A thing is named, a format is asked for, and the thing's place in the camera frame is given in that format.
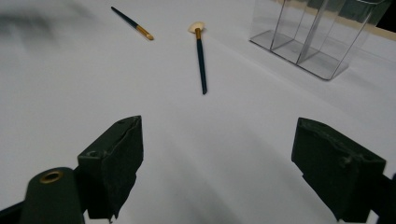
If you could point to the white table cover sheet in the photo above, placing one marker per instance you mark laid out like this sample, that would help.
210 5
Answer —
218 140

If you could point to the small angled makeup brush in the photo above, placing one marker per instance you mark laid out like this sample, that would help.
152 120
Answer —
130 21

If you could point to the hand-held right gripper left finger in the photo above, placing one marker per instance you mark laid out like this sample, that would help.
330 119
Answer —
109 168

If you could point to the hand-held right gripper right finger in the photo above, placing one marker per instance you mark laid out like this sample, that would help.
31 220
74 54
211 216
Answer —
336 174

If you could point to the fan makeup brush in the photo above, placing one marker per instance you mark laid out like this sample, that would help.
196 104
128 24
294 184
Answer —
201 56

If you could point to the clear acrylic brush organizer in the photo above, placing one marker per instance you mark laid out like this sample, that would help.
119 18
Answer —
311 59

